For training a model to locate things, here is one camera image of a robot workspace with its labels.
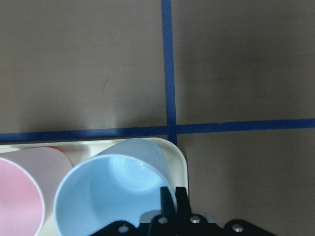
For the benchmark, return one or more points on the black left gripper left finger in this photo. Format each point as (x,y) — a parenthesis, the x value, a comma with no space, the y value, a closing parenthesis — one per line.
(166,203)

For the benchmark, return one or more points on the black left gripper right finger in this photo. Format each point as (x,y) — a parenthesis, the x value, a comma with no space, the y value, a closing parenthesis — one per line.
(183,204)

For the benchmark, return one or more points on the light blue ikea cup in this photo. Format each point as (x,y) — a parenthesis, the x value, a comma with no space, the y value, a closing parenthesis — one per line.
(120,183)

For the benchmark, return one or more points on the pink cup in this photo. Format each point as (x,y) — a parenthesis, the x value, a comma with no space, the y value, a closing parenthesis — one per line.
(29,179)

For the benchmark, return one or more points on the cream serving tray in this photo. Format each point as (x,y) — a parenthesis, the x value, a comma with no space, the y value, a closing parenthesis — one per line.
(80,151)

